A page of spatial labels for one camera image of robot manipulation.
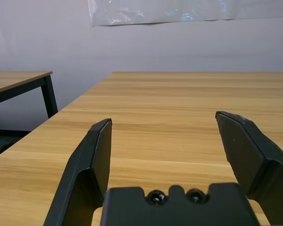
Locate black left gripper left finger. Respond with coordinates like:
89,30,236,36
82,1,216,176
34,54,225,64
42,118,112,226

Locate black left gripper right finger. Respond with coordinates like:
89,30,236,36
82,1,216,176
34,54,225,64
215,111,283,226

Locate wooden side table black legs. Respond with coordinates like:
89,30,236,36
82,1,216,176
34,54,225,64
0,71,58,120

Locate clear plastic wall sheet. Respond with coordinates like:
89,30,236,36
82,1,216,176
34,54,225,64
88,0,283,27

